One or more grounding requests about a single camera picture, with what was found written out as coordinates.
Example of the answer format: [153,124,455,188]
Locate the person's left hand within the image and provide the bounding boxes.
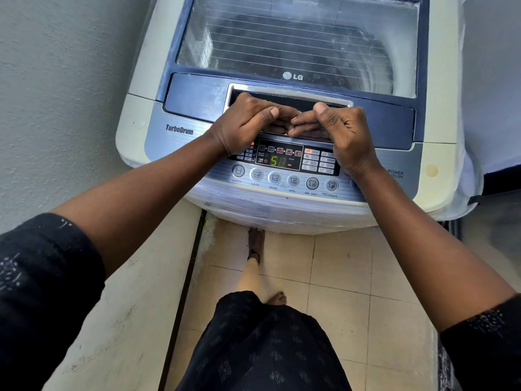
[207,92,302,157]

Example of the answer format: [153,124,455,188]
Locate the person's right hand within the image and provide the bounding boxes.
[288,102,382,178]

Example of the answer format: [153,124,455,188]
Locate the glass washing machine lid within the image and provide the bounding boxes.
[156,0,430,151]

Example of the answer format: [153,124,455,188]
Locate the white top-load washing machine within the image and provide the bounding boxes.
[115,0,469,236]

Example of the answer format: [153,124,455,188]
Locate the person's right forearm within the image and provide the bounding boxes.
[352,158,518,332]

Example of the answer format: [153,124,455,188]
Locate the person's left forearm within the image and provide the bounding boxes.
[50,132,227,278]

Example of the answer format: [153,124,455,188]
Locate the person's left foot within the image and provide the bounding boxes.
[247,228,266,263]

